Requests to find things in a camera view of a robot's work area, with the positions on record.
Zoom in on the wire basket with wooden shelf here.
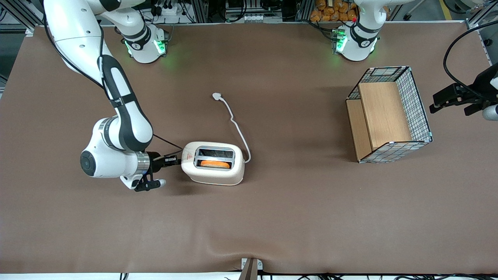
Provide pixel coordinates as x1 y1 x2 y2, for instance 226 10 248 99
346 66 433 164

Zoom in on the white toaster power cord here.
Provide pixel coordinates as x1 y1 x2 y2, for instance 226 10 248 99
212 92 252 164

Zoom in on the orange bread pile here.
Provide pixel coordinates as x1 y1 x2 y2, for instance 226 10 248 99
310 0 359 22

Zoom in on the toast slice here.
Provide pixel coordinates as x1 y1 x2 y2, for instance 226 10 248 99
200 160 231 170

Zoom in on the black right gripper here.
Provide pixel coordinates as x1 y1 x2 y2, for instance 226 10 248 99
148 151 182 174

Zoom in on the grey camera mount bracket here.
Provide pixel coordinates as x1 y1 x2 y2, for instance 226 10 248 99
238 257 263 280

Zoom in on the white power strip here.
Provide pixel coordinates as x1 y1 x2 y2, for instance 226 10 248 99
150 0 184 17

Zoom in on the white two-slot toaster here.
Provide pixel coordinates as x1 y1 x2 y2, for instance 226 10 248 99
181 142 245 186

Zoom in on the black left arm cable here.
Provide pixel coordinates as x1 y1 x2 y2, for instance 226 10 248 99
443 20 498 98

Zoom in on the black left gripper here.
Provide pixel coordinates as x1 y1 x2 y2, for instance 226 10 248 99
430 63 498 116

